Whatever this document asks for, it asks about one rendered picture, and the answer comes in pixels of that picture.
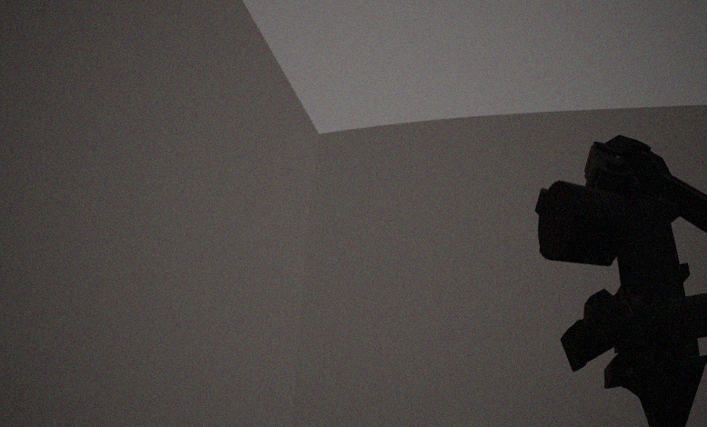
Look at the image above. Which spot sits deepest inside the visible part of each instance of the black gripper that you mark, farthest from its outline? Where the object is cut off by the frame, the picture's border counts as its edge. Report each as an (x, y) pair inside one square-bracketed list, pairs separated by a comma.
[(662, 364)]

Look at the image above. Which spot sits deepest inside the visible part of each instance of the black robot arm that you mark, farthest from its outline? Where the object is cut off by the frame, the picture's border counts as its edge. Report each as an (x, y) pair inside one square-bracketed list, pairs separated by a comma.
[(625, 210)]

